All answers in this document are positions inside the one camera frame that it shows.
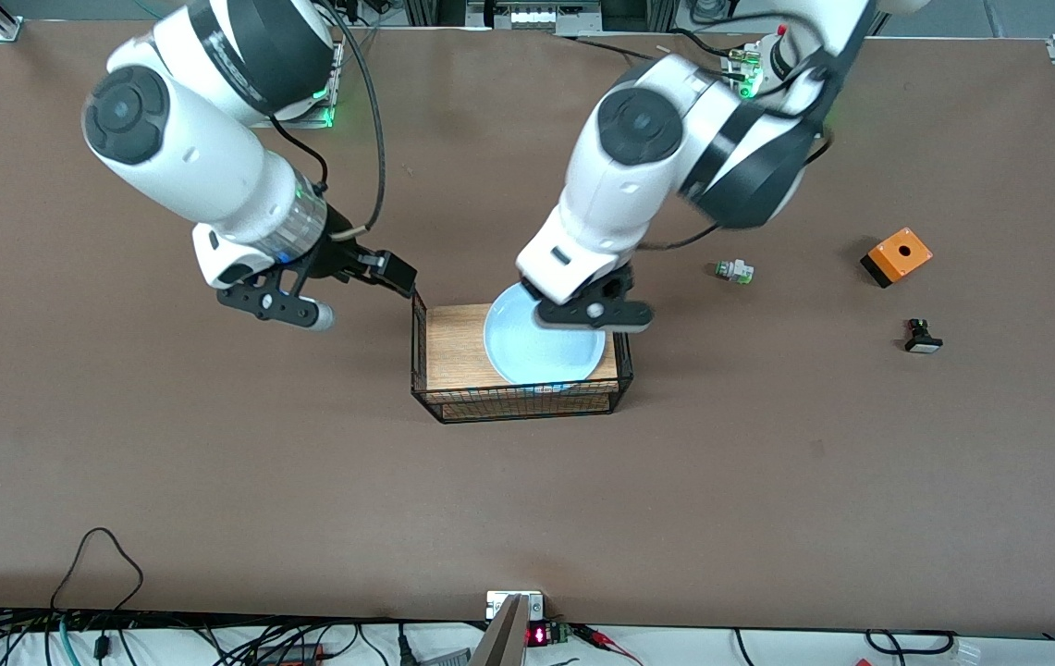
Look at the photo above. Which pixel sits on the small white block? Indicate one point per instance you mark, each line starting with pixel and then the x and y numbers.
pixel 496 606

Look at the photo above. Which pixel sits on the light wooden board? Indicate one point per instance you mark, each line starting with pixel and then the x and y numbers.
pixel 453 351

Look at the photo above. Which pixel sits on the black switch with white cap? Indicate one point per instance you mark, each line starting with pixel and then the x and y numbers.
pixel 923 340

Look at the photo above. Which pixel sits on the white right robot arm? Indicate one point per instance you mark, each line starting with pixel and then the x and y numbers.
pixel 176 139

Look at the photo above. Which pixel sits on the module with red display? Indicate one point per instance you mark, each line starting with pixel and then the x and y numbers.
pixel 538 635

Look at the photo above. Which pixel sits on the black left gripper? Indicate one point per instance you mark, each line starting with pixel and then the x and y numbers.
pixel 622 276

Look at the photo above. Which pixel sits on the grey wedge-shaped bracket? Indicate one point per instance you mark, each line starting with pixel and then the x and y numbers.
pixel 504 638

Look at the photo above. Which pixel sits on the orange push button box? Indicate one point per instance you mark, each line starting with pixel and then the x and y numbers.
pixel 901 254

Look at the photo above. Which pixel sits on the flat black box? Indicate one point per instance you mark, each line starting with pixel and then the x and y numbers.
pixel 287 654

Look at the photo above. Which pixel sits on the light blue plate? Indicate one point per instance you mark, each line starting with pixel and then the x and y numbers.
pixel 536 356

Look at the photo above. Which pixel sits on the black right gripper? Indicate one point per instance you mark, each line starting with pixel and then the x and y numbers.
pixel 343 251

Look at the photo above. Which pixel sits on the white power strip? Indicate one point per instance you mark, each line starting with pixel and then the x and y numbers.
pixel 536 17

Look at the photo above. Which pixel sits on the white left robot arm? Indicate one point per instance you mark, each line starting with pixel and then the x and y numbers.
pixel 629 185

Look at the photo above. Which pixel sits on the green push button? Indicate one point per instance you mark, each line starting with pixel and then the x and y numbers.
pixel 738 272

